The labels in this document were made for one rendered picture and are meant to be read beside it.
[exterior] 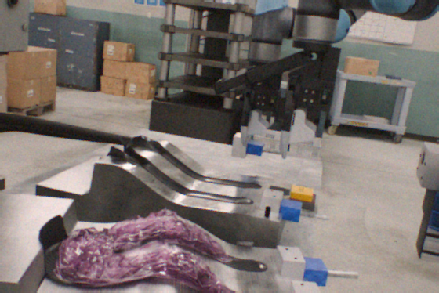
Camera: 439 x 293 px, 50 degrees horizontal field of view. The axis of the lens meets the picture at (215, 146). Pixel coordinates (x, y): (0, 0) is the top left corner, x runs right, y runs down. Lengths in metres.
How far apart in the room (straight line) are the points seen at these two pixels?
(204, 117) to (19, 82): 1.98
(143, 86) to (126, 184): 6.69
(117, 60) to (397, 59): 4.23
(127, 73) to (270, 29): 6.62
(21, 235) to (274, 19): 0.74
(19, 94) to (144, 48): 3.06
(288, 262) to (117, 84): 7.12
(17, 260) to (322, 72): 0.57
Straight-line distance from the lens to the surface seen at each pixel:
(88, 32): 7.84
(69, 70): 8.03
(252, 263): 0.79
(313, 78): 0.86
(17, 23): 1.54
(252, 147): 1.19
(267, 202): 0.91
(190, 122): 5.01
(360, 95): 7.41
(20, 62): 5.41
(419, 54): 7.45
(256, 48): 1.15
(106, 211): 0.97
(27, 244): 0.67
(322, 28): 0.84
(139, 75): 7.62
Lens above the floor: 1.21
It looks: 14 degrees down
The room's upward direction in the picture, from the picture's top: 7 degrees clockwise
